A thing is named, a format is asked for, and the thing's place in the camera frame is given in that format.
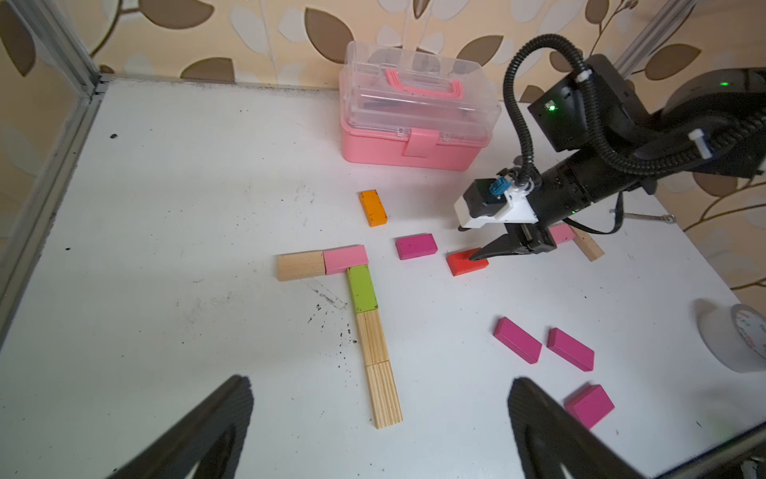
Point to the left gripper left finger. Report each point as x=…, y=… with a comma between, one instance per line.
x=206, y=443

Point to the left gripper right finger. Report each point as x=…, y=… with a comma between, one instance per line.
x=552, y=444

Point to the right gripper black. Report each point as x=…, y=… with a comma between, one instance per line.
x=567, y=188

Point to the light pink block top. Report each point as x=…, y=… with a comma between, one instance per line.
x=562, y=233

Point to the light pink block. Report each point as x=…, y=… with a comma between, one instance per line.
x=343, y=258
x=562, y=233

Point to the magenta block bottom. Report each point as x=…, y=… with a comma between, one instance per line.
x=590, y=406

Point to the magenta block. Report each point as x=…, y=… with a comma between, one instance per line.
x=518, y=340
x=571, y=350
x=590, y=406
x=416, y=246

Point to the wooden block horizontal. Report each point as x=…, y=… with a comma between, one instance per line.
x=587, y=245

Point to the red block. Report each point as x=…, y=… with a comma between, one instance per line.
x=461, y=263

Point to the wooden block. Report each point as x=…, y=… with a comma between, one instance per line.
x=384, y=395
x=300, y=265
x=372, y=337

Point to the lime green block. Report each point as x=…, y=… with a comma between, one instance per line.
x=362, y=289

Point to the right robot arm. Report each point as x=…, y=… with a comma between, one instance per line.
x=590, y=137

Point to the silver wrench on table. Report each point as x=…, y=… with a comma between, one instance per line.
x=666, y=219

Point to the pink plastic storage box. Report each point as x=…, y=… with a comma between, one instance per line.
x=411, y=109

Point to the orange block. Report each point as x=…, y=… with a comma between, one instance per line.
x=373, y=208

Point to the white tape roll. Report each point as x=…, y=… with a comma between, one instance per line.
x=735, y=336

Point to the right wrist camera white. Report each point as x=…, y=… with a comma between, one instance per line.
x=494, y=201

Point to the aluminium frame rail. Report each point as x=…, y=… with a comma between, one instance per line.
x=48, y=80

